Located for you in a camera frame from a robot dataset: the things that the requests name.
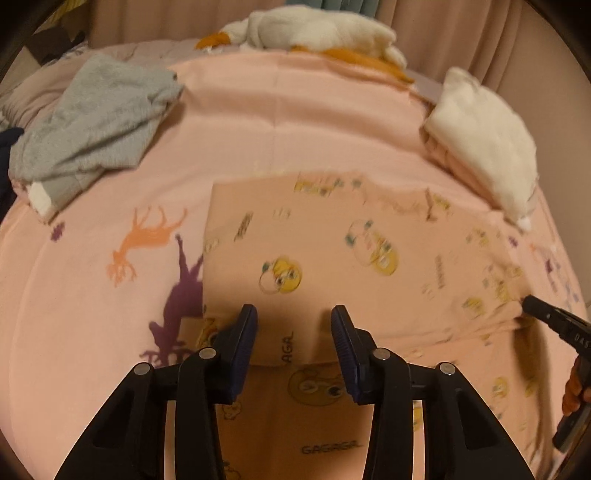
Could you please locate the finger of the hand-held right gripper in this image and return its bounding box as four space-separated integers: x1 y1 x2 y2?
522 295 565 328

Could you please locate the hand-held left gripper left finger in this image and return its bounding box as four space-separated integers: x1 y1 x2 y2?
54 304 258 480

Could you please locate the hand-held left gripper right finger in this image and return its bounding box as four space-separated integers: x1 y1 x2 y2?
331 305 539 480

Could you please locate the peach cartoon print garment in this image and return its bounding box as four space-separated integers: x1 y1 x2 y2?
202 172 555 480

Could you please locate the person's right hand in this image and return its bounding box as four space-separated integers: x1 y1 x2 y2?
560 356 591 417

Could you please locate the pink folded garment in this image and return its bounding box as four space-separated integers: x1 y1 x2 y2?
419 128 502 201

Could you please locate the white folded garment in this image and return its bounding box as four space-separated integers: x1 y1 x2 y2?
424 67 540 232

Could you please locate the pink animal print bedsheet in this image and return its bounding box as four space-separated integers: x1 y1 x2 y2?
0 48 587 480

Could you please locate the grey garment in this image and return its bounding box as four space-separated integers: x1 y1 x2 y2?
8 53 184 219

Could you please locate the beige curtain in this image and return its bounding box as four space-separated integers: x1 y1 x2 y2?
88 0 578 132

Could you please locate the dark navy cloth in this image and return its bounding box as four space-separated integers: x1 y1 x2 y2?
0 127 25 217

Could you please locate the white and orange cloth pile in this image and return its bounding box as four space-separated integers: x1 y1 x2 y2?
196 6 416 85

